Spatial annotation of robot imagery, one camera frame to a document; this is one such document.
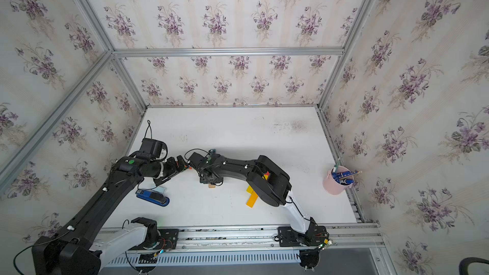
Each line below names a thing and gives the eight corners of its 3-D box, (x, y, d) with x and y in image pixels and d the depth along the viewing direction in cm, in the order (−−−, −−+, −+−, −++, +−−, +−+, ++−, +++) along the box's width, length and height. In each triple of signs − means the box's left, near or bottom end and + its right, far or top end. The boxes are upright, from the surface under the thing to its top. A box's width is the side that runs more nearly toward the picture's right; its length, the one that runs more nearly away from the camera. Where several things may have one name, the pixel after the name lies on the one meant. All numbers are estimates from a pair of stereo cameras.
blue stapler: (138, 198, 85) (133, 195, 81) (143, 191, 87) (139, 187, 84) (165, 207, 83) (162, 204, 79) (170, 199, 85) (167, 195, 81)
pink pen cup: (324, 194, 87) (332, 185, 78) (319, 176, 93) (326, 165, 84) (345, 194, 87) (356, 185, 78) (339, 176, 93) (348, 165, 84)
